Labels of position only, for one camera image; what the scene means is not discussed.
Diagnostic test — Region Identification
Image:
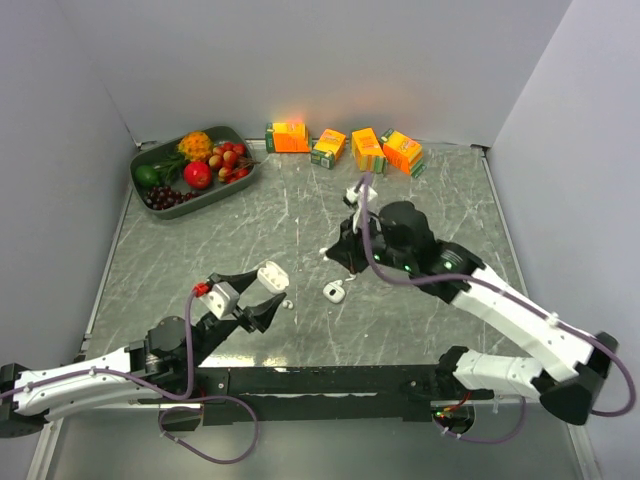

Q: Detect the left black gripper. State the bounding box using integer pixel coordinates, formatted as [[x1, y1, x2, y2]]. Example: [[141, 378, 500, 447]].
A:
[[186, 270, 286, 367]]

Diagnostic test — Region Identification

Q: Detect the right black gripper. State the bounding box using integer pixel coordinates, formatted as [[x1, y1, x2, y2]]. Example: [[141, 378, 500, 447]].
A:
[[327, 210, 414, 274]]

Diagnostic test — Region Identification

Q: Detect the red cherry bunch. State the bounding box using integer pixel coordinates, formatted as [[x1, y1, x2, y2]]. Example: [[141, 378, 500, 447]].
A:
[[208, 142, 258, 184]]

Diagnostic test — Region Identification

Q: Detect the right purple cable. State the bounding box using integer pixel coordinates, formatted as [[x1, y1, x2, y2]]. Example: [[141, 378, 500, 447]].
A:
[[358, 171, 636, 445]]

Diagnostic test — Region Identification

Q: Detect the dark grape bunch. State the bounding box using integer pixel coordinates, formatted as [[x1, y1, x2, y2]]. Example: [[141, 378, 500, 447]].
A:
[[143, 186, 199, 211]]

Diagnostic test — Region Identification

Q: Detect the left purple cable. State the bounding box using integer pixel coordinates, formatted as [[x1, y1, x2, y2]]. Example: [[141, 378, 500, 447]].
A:
[[0, 289, 261, 465]]

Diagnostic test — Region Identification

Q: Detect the white square charging case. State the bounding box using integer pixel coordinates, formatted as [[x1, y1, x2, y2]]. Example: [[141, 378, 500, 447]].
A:
[[323, 282, 346, 304]]

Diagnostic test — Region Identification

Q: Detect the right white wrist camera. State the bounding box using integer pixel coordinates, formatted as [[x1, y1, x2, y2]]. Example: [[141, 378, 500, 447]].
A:
[[343, 184, 364, 233]]

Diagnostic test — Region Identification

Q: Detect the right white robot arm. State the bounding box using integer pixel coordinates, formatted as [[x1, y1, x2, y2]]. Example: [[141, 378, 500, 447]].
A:
[[325, 199, 618, 425]]

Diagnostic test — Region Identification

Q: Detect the green leafy sprig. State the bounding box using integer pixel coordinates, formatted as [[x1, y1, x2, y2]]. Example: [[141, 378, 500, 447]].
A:
[[152, 153, 189, 185]]

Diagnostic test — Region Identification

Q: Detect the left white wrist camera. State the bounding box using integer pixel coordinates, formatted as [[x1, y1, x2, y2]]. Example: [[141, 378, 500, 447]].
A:
[[194, 282, 240, 320]]

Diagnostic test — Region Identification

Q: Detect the orange green box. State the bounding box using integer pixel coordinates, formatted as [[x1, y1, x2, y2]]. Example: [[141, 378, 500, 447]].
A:
[[350, 127, 387, 174], [380, 129, 425, 178], [310, 128, 347, 170], [265, 122, 312, 153]]

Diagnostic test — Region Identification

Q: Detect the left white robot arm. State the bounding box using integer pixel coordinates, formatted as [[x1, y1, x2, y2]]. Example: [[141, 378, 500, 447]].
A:
[[1, 263, 290, 438]]

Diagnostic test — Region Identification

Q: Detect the green lime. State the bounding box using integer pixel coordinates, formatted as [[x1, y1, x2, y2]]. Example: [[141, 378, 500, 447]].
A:
[[134, 165, 161, 189]]

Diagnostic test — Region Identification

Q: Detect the orange spiky fruit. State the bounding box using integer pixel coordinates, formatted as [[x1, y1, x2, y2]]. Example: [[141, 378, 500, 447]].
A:
[[176, 131, 214, 162]]

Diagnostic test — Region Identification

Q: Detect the white oval earbud case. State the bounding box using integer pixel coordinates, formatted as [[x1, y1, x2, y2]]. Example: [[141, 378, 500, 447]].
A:
[[257, 260, 290, 294]]

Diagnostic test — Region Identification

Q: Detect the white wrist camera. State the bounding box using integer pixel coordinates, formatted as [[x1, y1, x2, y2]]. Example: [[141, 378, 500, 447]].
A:
[[194, 282, 240, 320], [343, 184, 364, 233]]

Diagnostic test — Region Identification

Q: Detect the grey fruit tray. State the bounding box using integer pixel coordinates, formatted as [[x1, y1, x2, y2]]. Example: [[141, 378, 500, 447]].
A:
[[129, 125, 259, 220]]

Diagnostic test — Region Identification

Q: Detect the purple cable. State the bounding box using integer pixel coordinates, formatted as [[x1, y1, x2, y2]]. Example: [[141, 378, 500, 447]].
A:
[[358, 171, 636, 445], [0, 289, 261, 465]]

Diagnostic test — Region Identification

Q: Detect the red pomegranate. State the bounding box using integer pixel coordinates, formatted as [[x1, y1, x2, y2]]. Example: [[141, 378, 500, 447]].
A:
[[183, 161, 212, 190]]

